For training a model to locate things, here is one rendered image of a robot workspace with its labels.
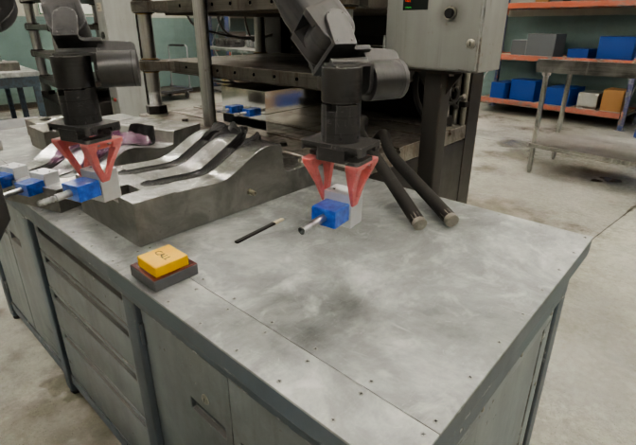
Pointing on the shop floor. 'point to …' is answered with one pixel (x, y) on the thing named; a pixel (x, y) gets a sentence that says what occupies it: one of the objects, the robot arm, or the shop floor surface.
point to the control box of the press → (445, 40)
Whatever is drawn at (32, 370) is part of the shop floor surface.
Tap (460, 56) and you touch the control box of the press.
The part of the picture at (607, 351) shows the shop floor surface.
